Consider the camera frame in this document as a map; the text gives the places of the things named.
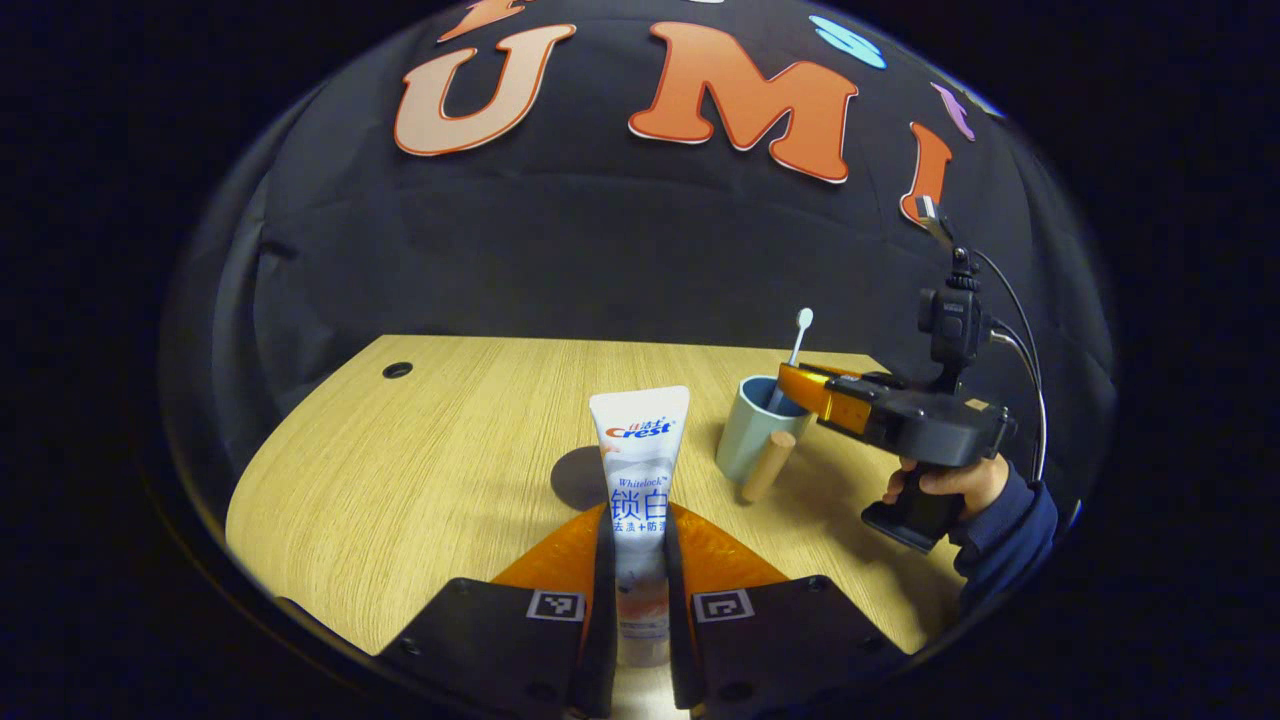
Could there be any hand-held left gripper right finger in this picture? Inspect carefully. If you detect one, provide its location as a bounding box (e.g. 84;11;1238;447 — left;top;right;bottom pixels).
662;503;911;720

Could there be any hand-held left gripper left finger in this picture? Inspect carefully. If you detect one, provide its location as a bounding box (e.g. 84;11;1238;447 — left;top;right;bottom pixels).
375;503;619;720

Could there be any white toothbrush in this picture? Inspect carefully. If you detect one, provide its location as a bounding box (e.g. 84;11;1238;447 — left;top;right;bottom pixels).
765;308;816;413

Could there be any pale green cup wooden handle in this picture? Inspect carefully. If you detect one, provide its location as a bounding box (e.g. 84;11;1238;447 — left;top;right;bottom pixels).
715;375;816;504

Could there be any dark brown round coaster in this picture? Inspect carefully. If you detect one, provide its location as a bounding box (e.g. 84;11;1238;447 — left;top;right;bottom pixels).
550;445;609;513

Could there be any white toothpaste tube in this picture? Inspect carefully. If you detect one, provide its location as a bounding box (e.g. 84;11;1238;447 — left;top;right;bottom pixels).
588;385;691;669

